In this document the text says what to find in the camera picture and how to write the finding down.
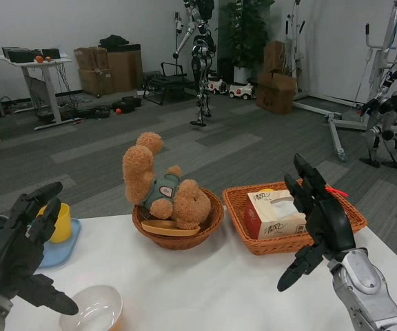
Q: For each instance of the light blue plastic tray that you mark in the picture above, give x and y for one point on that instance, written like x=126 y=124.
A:
x=60 y=253

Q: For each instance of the white robot gantry frame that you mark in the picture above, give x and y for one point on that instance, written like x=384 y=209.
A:
x=336 y=134

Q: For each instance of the orange plastic plate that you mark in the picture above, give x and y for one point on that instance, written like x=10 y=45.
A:
x=160 y=228

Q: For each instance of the white plastic bowl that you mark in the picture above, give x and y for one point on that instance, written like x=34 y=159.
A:
x=98 y=310

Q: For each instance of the white standing desk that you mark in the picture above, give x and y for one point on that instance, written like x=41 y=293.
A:
x=50 y=86

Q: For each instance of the standing black silver humanoid robot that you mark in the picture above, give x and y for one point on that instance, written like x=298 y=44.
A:
x=200 y=65

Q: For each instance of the green potted plant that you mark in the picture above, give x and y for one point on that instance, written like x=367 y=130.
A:
x=246 y=38

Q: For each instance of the black case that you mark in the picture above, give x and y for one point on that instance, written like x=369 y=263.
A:
x=22 y=56

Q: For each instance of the black folding bench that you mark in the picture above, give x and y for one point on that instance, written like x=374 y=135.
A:
x=164 y=86

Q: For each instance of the tall cardboard box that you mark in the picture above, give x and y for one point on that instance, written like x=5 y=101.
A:
x=274 y=57

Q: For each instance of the yellow plastic cup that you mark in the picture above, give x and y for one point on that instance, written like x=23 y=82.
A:
x=64 y=224

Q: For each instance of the black floor bags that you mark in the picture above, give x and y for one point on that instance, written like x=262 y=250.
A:
x=126 y=105

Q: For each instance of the open cardboard box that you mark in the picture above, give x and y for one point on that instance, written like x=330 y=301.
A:
x=276 y=94

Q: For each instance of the white toy car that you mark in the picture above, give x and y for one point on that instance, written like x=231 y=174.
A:
x=241 y=91
x=218 y=86

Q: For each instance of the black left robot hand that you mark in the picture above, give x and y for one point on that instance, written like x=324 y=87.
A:
x=9 y=255

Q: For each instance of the yellow item behind tissue box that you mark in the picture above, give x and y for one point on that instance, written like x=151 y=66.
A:
x=266 y=190

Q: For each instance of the rectangular wicker basket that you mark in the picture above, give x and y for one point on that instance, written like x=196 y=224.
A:
x=271 y=246

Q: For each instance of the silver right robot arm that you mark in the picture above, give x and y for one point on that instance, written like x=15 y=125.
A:
x=367 y=296

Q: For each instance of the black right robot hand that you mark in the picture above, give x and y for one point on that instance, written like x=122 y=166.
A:
x=333 y=231

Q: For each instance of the black bag on boxes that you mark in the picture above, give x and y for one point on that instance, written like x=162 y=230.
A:
x=114 y=40

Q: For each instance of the stack of cardboard boxes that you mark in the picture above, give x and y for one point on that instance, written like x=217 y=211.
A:
x=115 y=69

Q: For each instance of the brown teddy bear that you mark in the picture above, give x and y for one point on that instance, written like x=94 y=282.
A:
x=138 y=172

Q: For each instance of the orange fruit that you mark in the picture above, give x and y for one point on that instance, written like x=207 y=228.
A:
x=39 y=59

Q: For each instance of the round wicker basket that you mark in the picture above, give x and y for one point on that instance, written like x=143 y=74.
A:
x=209 y=227

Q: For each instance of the red white tissue box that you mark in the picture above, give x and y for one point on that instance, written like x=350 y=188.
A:
x=271 y=217

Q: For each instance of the hanging silver humanoid robot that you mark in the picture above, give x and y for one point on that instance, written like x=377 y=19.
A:
x=388 y=113

